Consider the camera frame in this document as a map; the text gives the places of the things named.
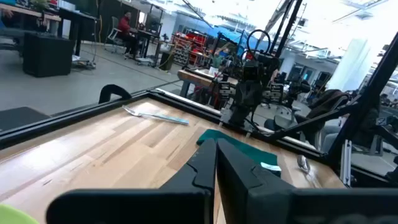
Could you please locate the person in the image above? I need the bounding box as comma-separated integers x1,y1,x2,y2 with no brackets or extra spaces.
117,11,139,58

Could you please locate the dark green cloth napkin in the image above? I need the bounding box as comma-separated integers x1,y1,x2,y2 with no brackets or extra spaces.
196,129,282,178

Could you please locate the orange-handled spoon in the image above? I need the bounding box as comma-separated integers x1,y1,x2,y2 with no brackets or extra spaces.
297,154,311,174

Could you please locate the black cabinet box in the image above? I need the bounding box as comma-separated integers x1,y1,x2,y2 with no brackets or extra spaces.
22,32,76,78

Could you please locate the silver aluminium bracket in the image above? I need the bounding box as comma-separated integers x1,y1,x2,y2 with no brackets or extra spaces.
340,139,353,187

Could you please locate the blue-handled metal fork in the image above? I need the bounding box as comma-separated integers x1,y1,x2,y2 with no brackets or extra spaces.
121,105,190,126

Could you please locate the white curtain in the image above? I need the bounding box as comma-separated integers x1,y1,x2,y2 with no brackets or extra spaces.
326,39,373,93

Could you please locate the red parts shelf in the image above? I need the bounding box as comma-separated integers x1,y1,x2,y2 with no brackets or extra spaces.
172,30,208,68

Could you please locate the lime green plate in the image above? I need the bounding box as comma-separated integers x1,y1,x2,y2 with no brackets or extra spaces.
0,203,40,224

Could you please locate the grey office chair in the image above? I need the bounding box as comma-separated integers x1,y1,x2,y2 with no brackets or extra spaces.
104,16,125,52

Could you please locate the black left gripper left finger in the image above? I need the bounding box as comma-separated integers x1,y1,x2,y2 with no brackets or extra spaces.
45,138,217,224

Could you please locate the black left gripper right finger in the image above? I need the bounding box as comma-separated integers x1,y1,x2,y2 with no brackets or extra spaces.
216,138,398,224

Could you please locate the plain black floor mat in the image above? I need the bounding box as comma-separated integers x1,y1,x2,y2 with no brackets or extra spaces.
0,106,51,132

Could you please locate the wooden workbench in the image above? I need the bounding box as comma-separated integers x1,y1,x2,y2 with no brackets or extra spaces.
177,68,240,99

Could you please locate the black desk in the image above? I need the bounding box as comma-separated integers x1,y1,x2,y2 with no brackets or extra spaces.
132,27,164,63
57,6,100,57

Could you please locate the black waste bin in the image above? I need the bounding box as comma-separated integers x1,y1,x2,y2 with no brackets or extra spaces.
159,51,175,72

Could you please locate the black aluminium table frame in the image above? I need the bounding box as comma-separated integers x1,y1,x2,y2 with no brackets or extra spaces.
0,0,398,189

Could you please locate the wooden top desk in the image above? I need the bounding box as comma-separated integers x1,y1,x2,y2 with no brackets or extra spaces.
0,2,62,35

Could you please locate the blue tarp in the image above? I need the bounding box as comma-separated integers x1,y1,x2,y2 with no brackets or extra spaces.
198,26,270,57

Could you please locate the black office chair with jacket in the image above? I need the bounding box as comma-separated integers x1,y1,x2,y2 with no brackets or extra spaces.
295,89,352,147

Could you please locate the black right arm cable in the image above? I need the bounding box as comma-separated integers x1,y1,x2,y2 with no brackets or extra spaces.
246,29,272,63

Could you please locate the black table clamp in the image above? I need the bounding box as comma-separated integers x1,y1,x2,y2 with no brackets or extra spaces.
98,83,132,105

